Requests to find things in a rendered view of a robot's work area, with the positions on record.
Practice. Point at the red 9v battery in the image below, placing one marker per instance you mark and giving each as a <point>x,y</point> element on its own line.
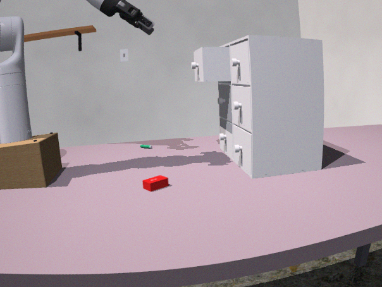
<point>155,183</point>

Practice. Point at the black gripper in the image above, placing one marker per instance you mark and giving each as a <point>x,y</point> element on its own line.
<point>124,8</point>

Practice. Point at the white chest of drawers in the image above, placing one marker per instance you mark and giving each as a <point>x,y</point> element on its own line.
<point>287,104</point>

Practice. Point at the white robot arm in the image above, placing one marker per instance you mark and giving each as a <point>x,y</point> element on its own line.
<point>14,113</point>

